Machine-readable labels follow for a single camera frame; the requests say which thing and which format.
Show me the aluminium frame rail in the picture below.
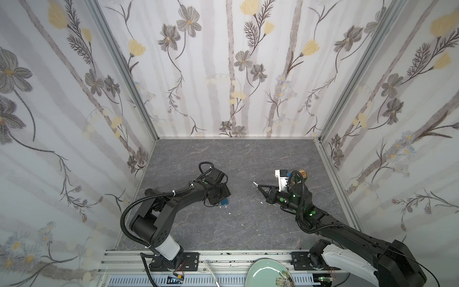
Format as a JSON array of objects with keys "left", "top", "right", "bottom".
[{"left": 94, "top": 249, "right": 399, "bottom": 287}]

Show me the light green plate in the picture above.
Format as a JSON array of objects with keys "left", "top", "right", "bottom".
[{"left": 245, "top": 258, "right": 296, "bottom": 287}]

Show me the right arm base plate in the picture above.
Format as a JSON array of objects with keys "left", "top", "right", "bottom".
[{"left": 290, "top": 251, "right": 332, "bottom": 271}]

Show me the white vented cable duct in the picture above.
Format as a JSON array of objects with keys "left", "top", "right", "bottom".
[{"left": 106, "top": 274, "right": 316, "bottom": 287}]

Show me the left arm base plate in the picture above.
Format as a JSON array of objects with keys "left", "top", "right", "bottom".
[{"left": 147, "top": 252, "right": 200, "bottom": 272}]

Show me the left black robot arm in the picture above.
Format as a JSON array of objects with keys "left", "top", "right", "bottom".
[{"left": 120, "top": 161, "right": 231, "bottom": 270}]

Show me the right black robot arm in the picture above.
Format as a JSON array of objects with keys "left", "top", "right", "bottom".
[{"left": 256, "top": 170, "right": 430, "bottom": 287}]

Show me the blue padlock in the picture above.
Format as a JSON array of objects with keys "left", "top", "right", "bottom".
[{"left": 220, "top": 197, "right": 229, "bottom": 207}]

